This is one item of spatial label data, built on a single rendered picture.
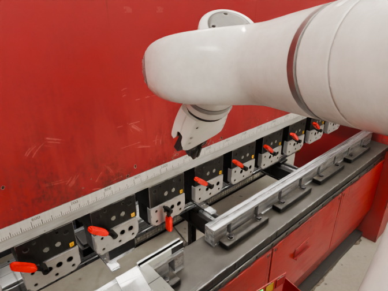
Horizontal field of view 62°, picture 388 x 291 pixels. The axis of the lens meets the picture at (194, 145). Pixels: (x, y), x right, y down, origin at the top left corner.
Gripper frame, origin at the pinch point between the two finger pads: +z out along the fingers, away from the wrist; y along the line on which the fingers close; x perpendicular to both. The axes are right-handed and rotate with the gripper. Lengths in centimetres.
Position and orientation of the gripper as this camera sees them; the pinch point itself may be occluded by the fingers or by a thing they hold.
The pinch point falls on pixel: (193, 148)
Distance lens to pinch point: 69.1
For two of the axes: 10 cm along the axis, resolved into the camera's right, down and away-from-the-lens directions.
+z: -1.6, 5.2, 8.4
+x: 5.9, 7.3, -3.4
